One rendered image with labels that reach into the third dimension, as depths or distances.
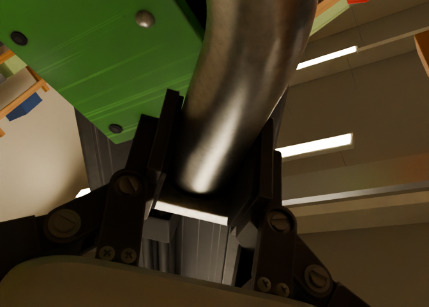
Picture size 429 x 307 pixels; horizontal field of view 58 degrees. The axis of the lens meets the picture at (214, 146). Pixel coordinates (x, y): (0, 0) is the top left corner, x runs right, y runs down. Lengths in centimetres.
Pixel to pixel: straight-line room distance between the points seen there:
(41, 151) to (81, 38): 685
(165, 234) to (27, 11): 20
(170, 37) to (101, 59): 5
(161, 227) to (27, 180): 655
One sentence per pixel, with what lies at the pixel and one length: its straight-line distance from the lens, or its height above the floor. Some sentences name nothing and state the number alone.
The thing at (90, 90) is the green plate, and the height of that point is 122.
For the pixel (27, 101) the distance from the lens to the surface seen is 646.
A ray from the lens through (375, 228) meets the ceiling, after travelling 469.
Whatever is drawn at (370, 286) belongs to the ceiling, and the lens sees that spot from 425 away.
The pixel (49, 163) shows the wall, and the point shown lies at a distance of 714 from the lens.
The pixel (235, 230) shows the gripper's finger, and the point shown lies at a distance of 16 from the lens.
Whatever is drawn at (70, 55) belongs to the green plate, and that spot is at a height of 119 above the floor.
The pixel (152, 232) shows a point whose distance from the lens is 34.
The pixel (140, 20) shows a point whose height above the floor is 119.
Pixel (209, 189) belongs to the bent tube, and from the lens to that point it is 16.
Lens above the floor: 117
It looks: 27 degrees up
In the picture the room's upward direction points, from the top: 150 degrees clockwise
